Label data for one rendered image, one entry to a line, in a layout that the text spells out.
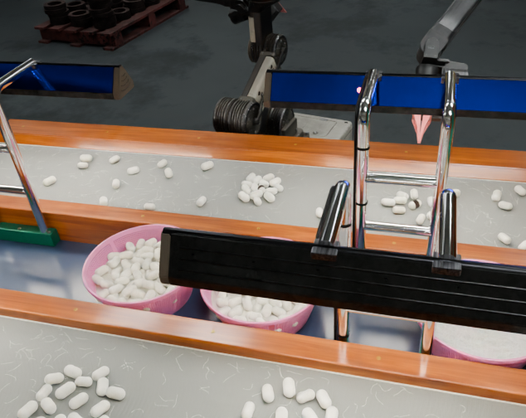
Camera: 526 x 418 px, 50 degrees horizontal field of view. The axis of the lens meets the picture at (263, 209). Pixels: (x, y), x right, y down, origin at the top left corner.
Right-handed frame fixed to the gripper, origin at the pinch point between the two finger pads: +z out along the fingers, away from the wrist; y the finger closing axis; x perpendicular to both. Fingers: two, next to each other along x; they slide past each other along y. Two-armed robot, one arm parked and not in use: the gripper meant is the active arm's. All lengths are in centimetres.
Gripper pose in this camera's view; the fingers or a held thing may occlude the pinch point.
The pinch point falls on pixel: (419, 139)
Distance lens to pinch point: 148.1
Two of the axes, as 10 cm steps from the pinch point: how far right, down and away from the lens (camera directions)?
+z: -1.6, 9.6, -2.2
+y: 9.6, 1.1, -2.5
